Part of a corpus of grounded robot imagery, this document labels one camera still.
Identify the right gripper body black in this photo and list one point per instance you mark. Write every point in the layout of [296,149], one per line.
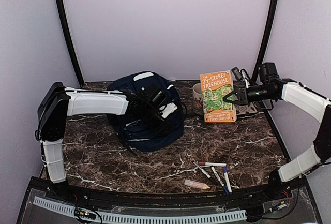
[249,99]

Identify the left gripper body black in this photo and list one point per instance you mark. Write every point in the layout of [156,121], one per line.
[154,126]

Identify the navy blue student backpack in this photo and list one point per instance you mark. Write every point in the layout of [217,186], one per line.
[144,136]

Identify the orange Treehouse book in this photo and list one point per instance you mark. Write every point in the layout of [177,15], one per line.
[214,86]

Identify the yellow tip highlighter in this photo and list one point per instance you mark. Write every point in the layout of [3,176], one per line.
[195,184]

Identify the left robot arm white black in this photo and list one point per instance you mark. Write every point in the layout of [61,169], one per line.
[61,102]

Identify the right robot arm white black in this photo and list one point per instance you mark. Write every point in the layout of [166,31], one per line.
[312,103]

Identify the cream floral ceramic mug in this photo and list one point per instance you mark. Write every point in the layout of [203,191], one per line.
[197,99]

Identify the red cap white marker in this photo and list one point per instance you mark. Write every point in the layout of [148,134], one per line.
[212,164]

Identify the black cap white marker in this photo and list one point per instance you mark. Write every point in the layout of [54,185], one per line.
[201,169]

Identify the blue cap white marker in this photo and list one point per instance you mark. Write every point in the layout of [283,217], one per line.
[226,176]

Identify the black white marker middle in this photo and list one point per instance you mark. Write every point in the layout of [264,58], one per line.
[217,176]

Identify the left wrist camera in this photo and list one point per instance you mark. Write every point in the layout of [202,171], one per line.
[167,110]

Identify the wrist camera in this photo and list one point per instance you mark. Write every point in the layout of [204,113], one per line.
[167,110]
[242,76]

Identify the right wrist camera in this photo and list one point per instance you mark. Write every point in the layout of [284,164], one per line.
[242,76]

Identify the black front rail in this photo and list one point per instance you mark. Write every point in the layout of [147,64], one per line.
[94,198]

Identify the white slotted cable duct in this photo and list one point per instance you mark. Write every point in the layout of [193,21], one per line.
[124,214]

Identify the right black frame post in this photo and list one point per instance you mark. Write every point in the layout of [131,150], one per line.
[267,31]

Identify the black frame post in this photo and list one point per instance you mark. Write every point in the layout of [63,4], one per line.
[267,31]
[69,42]

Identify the left black frame post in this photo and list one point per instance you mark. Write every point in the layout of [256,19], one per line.
[69,42]

